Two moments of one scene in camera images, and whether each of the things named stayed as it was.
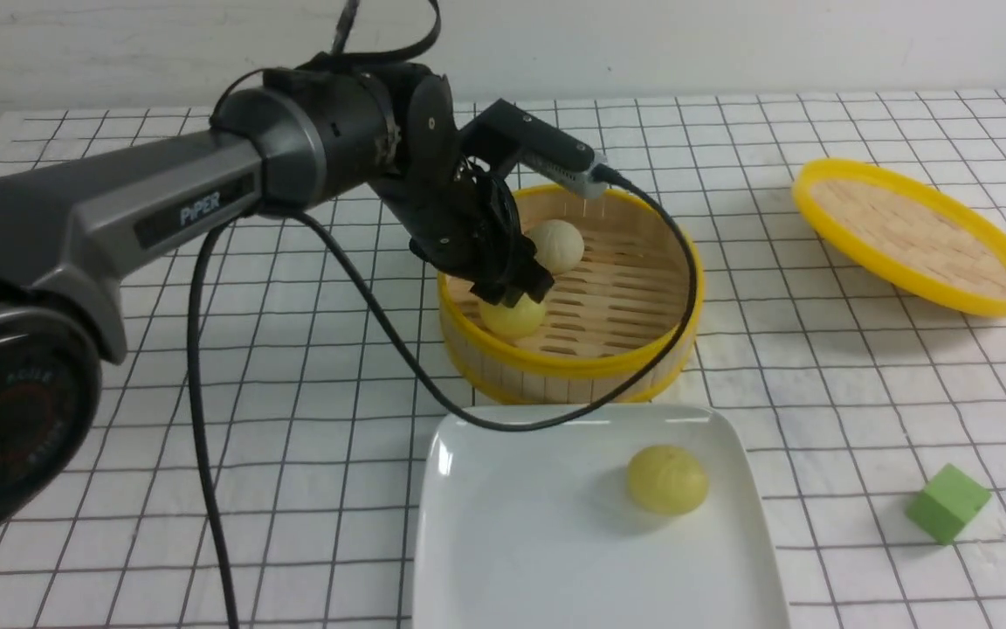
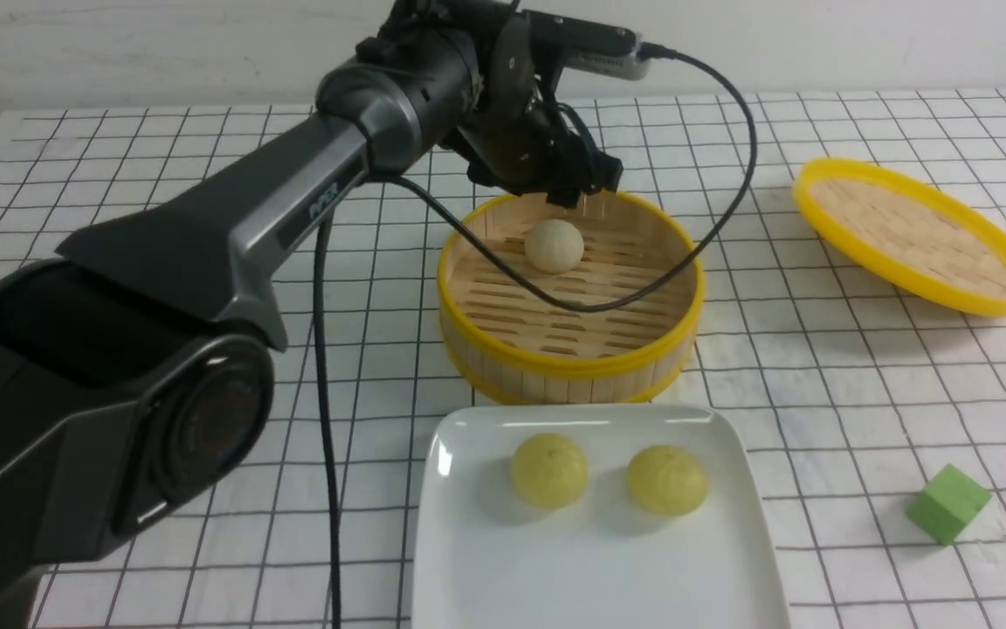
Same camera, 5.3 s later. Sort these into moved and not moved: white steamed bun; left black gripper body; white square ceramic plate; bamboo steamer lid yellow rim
Moved: left black gripper body
Not moved: white steamed bun; bamboo steamer lid yellow rim; white square ceramic plate
